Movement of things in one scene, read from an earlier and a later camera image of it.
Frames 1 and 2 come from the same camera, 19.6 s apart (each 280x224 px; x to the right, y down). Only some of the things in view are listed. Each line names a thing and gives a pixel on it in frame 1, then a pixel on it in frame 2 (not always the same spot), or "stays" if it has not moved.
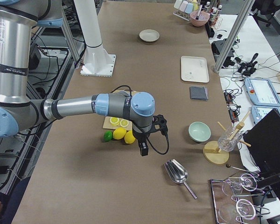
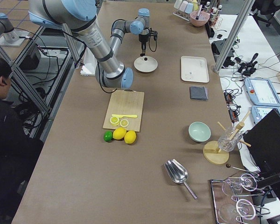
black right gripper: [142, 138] → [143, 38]
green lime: [108, 136] stays
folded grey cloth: [199, 93] stays
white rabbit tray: [194, 68] stays
